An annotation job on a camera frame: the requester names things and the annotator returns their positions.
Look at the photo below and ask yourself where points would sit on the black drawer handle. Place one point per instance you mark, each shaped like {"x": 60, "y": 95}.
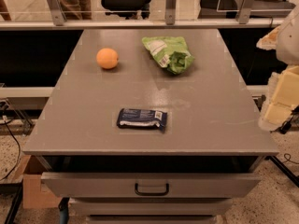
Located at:
{"x": 151, "y": 191}

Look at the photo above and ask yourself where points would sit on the person in tan trousers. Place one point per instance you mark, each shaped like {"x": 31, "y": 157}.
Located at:
{"x": 77, "y": 9}

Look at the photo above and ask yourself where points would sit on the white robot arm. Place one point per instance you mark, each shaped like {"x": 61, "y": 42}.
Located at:
{"x": 287, "y": 49}

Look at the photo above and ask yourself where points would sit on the cardboard box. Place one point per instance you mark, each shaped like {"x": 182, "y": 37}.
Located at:
{"x": 35, "y": 194}

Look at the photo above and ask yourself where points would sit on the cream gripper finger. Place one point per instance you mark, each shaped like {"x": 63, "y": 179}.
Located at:
{"x": 282, "y": 98}
{"x": 269, "y": 41}

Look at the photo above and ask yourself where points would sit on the dark blue snack packet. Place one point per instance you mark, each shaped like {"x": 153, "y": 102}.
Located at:
{"x": 142, "y": 119}

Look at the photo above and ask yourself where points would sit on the metal guard rail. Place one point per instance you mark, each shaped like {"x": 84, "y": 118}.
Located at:
{"x": 37, "y": 15}

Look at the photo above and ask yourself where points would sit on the orange fruit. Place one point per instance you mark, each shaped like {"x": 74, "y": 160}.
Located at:
{"x": 107, "y": 58}

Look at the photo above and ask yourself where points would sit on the grey drawer cabinet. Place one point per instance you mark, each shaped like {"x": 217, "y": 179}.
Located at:
{"x": 127, "y": 142}

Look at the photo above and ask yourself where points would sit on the black power adapter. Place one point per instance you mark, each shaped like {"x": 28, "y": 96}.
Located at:
{"x": 285, "y": 127}

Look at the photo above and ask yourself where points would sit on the green rice chip bag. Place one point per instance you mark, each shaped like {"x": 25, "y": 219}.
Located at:
{"x": 170, "y": 53}

